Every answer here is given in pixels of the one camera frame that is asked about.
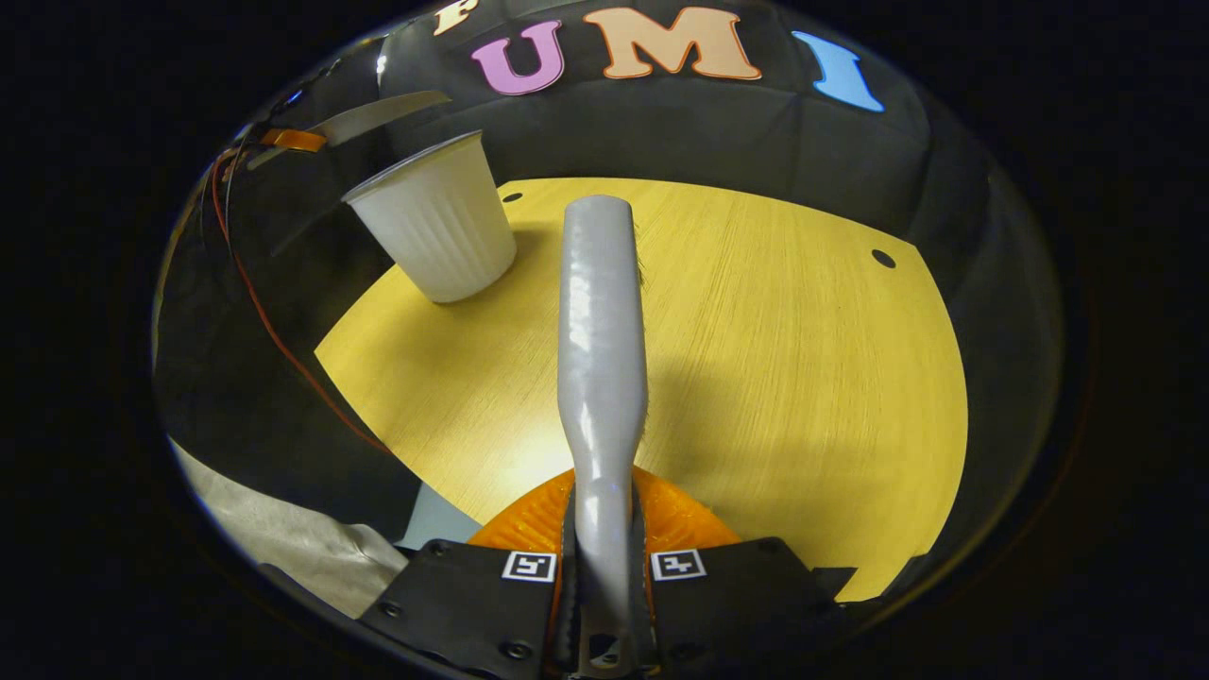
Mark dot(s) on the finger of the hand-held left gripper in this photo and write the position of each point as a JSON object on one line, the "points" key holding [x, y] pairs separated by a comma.
{"points": [[295, 140]]}

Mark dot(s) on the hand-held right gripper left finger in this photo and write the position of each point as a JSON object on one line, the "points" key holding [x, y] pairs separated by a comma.
{"points": [[472, 604]]}

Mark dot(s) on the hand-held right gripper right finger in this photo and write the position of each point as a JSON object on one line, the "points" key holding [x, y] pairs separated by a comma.
{"points": [[737, 595]]}

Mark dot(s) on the grey plastic dustpan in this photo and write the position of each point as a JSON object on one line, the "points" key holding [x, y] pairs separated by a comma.
{"points": [[378, 113]]}

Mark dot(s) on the white ribbed garbage bin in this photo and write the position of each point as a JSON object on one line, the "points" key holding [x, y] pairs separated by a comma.
{"points": [[439, 227]]}

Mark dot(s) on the small grey broom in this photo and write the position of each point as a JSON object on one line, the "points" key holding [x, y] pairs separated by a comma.
{"points": [[602, 331]]}

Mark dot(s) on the wooden desktop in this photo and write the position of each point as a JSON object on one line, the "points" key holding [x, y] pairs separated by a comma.
{"points": [[803, 378]]}

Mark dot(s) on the person's light trousers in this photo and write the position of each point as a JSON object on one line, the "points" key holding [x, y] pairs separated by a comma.
{"points": [[283, 538]]}

